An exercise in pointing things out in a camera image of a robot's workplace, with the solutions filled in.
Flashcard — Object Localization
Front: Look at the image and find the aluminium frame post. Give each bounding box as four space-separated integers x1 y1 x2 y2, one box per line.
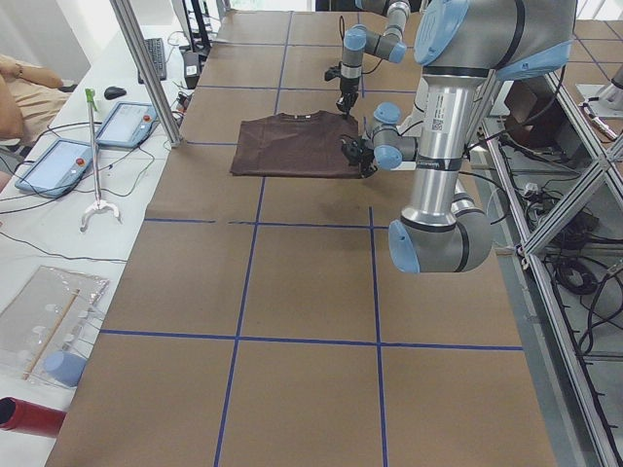
110 0 182 148

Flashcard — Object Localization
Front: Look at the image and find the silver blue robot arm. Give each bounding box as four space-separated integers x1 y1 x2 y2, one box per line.
325 0 412 117
370 1 576 273

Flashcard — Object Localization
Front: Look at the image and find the far teach pendant tablet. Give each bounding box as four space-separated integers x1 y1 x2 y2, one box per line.
96 102 157 149

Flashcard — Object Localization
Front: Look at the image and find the teach pendant tablet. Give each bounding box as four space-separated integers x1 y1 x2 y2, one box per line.
15 138 92 198
96 102 157 149

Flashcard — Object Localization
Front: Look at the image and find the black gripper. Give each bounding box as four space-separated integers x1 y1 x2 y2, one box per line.
336 76 360 119
359 151 378 178

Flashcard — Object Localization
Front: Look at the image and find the black keyboard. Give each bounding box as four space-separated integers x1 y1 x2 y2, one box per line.
144 38 167 81

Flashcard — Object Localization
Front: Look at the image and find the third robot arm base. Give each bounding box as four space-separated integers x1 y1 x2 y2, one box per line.
575 67 622 141

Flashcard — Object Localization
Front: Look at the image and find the near teach pendant tablet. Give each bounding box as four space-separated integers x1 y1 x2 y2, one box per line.
15 138 92 198

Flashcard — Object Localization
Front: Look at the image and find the black computer mouse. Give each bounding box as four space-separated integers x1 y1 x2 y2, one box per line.
104 86 127 100

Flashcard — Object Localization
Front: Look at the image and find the red cylinder tube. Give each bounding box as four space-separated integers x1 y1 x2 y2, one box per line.
1 397 66 438

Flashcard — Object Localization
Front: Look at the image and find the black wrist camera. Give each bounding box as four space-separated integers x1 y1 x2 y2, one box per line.
340 134 363 166

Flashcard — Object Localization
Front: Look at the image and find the brown t-shirt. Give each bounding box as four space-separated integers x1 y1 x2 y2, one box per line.
230 110 360 179

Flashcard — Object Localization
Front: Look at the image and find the seated person in beige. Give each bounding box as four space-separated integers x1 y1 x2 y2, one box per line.
1 54 69 147

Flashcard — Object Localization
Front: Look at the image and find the blue plastic cup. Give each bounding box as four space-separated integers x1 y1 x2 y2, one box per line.
44 350 87 387

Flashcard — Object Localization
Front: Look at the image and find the aluminium frame rail structure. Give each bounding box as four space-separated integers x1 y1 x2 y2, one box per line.
470 74 622 466

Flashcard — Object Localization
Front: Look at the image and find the reacher grabber stick tool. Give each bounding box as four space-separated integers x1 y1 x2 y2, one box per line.
80 89 122 233

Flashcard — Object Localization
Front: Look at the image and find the clear plastic bag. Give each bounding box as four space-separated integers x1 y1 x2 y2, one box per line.
1 266 109 387

